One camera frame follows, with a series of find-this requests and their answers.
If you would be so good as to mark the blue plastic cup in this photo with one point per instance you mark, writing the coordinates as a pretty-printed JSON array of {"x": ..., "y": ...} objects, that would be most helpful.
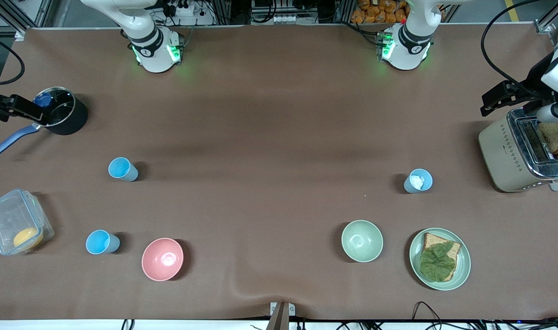
[
  {"x": 417, "y": 181},
  {"x": 121, "y": 168},
  {"x": 100, "y": 242}
]

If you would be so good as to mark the brown bread slice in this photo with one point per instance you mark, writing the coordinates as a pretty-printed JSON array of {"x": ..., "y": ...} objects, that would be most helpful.
[{"x": 453, "y": 250}]

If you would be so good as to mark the metal table edge bracket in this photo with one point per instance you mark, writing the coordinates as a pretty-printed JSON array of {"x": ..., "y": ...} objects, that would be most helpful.
[{"x": 281, "y": 314}]

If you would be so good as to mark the orange round food piece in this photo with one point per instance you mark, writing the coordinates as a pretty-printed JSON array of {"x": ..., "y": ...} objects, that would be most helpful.
[{"x": 26, "y": 237}]

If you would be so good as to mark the white power strip with plugs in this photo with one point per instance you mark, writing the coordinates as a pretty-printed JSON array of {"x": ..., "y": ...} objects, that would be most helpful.
[{"x": 183, "y": 9}]

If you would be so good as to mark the glass lid blue knob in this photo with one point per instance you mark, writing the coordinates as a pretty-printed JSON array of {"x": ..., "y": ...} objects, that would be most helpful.
[{"x": 43, "y": 99}]

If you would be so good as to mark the pale green bowl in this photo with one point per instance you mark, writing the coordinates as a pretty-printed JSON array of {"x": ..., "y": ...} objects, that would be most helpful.
[{"x": 362, "y": 240}]

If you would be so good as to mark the pink bowl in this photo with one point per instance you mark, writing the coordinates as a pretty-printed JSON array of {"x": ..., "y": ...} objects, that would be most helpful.
[{"x": 162, "y": 259}]

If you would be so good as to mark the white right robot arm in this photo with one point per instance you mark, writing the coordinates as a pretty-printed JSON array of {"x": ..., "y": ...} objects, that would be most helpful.
[{"x": 150, "y": 43}]

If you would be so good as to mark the beige chrome toaster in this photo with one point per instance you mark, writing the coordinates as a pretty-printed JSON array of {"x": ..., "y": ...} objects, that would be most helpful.
[{"x": 501, "y": 156}]

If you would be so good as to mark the clear plastic food container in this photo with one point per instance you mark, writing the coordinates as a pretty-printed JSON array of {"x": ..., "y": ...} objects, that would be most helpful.
[{"x": 13, "y": 220}]

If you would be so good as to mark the brown toast slice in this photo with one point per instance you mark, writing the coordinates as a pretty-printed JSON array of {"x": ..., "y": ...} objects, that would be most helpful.
[{"x": 554, "y": 136}]

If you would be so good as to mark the aluminium frame profile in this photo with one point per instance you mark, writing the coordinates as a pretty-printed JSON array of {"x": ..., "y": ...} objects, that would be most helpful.
[
  {"x": 18, "y": 18},
  {"x": 551, "y": 20}
]

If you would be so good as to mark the green lettuce leaf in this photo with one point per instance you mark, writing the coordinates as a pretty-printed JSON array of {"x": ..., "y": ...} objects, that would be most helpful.
[{"x": 437, "y": 261}]

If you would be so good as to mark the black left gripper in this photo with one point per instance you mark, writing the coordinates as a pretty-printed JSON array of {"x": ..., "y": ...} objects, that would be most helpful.
[{"x": 534, "y": 79}]

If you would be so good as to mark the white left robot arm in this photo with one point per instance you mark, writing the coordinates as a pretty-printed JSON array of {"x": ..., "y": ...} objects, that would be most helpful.
[{"x": 409, "y": 46}]

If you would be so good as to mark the pale green plate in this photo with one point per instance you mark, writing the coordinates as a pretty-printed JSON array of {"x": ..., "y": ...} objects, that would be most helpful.
[{"x": 462, "y": 268}]

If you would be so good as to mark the orange snack packs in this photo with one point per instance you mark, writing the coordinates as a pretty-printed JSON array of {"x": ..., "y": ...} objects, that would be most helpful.
[{"x": 380, "y": 11}]

